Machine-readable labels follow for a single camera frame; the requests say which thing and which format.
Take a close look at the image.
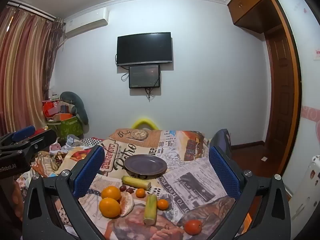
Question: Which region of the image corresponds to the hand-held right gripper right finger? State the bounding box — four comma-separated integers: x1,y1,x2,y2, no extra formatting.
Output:
208,146,292,240

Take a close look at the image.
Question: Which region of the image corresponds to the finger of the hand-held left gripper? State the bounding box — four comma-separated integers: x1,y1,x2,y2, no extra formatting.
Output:
0,129,58,158
0,125,36,147

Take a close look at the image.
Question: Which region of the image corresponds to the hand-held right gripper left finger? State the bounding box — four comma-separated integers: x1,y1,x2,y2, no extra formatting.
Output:
22,144,105,240

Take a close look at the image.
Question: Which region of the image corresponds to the large orange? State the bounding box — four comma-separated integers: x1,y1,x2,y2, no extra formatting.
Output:
101,186,122,202
99,198,121,218

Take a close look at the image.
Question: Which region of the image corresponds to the peeled pomelo segment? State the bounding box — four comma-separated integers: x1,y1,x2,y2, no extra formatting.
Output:
117,192,135,217

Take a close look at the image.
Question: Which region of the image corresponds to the dark purple plate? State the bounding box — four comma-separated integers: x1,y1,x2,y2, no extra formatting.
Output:
124,154,167,180

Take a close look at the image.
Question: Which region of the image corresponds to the red tomato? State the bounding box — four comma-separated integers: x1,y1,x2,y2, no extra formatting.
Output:
184,219,203,236

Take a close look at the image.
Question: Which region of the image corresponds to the pile of light clothes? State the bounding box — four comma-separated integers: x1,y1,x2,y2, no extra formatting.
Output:
49,134,83,153

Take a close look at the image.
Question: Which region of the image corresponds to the green storage box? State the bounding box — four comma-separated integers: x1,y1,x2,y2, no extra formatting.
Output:
46,116,84,138

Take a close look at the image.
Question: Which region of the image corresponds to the orange cardboard box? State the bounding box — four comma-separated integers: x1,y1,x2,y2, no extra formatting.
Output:
55,113,75,121

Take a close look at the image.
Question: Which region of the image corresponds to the red bag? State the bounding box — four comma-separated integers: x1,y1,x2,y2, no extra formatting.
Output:
42,101,63,117

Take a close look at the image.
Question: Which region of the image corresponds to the black-white checkered cloth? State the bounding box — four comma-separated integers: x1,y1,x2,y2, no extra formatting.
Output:
81,137,104,147

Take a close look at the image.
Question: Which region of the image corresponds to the printed newspaper-pattern tablecloth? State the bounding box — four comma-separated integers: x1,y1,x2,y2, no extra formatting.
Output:
15,129,252,240

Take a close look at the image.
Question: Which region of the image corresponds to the grey-green plush toy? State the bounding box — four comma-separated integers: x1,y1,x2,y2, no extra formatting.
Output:
60,91,89,133

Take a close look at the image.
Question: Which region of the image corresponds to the striped red curtain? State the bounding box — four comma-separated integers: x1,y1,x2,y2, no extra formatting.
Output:
0,5,64,137

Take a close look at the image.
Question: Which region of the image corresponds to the yellow chair back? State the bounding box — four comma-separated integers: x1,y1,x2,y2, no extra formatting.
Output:
132,119,159,130

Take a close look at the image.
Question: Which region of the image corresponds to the white appliance with stickers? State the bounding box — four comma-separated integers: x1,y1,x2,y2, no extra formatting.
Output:
291,155,320,240

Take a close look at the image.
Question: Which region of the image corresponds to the wooden panel door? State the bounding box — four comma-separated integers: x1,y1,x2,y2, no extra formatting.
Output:
264,0,302,177

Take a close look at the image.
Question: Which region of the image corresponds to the white air conditioner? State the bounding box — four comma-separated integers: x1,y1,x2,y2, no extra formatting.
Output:
64,7,110,37

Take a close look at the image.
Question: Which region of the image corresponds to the curtain rod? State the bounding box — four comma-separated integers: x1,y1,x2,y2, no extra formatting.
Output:
7,1,64,22

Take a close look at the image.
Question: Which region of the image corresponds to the wooden overhead cabinet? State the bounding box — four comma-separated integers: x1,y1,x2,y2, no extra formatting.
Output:
226,0,289,28

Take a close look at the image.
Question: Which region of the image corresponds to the black monitor cable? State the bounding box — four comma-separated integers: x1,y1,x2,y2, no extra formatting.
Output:
146,71,163,102

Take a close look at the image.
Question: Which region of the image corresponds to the pink wall sticker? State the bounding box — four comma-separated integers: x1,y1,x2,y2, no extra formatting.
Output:
301,105,320,143

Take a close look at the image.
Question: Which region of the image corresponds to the small black wall monitor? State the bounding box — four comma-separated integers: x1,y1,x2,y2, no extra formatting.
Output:
129,64,160,89

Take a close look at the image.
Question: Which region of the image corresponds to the black wall television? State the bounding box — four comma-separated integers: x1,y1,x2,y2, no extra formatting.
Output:
117,32,173,67

